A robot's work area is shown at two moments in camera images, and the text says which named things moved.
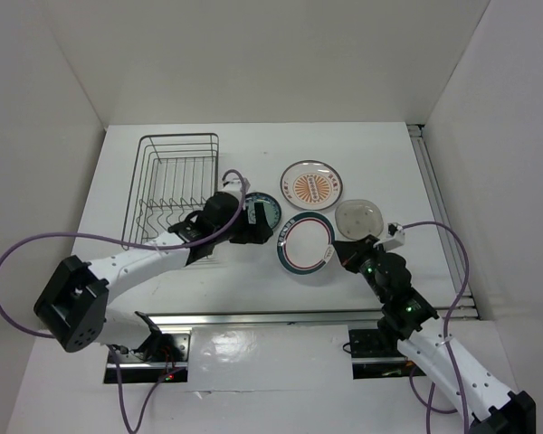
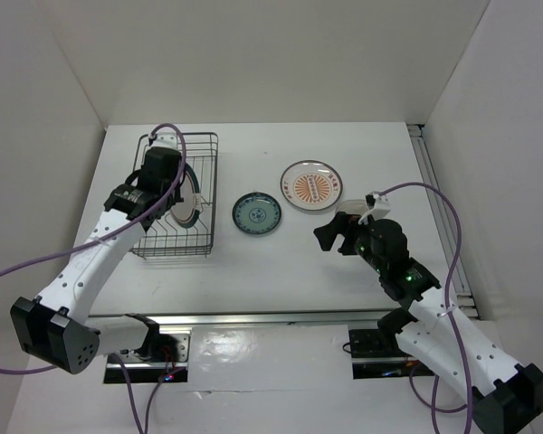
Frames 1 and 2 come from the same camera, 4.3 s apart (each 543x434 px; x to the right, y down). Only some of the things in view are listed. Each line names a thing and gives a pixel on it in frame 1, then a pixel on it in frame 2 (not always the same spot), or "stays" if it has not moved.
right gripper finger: (346, 250) -> (328, 234)
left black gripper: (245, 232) -> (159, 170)
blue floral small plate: (271, 207) stays
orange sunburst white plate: (310, 184) stays
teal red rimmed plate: (305, 243) -> (185, 213)
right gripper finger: (366, 243) -> (353, 225)
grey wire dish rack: (173, 175) stays
